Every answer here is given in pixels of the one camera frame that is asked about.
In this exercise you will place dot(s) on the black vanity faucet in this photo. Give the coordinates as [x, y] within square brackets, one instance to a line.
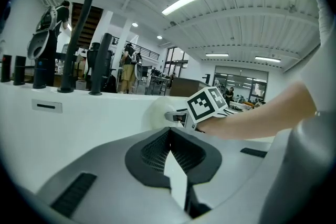
[207, 78]

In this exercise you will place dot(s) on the person's white shirt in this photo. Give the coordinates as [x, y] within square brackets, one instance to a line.
[323, 60]

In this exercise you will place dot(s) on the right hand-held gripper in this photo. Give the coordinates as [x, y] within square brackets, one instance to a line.
[202, 107]

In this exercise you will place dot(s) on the grey metal table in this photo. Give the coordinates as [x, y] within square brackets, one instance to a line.
[157, 80]

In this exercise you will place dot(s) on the black balcony railing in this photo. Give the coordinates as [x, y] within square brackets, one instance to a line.
[147, 51]

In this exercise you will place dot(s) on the dark wooden staircase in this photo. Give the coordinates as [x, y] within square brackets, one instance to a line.
[89, 23]

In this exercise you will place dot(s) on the black knob blue dot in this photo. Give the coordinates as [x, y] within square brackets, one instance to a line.
[40, 73]

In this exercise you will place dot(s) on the grey rectangular overflow cover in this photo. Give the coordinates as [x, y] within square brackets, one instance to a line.
[47, 106]

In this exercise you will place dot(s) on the white fluffy wiping pad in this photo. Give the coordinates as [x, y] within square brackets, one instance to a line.
[157, 112]

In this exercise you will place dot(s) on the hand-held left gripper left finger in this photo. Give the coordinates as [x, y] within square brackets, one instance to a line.
[105, 178]

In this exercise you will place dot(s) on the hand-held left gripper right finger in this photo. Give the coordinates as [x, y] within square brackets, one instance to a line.
[231, 165]

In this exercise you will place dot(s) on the white bathtub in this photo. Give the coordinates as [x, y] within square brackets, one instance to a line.
[78, 133]

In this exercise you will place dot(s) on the black knob red dot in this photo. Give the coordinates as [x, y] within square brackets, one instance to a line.
[5, 68]

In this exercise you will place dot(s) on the wooden vanity cabinet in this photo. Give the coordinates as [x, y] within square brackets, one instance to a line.
[186, 86]

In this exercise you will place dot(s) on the person's right forearm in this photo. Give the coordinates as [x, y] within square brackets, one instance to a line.
[257, 118]

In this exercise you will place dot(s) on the black and white backpack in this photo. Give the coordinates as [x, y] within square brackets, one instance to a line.
[44, 23]
[137, 68]

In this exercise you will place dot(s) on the white ceiling light tube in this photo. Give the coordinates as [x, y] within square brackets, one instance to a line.
[181, 3]
[217, 54]
[267, 59]

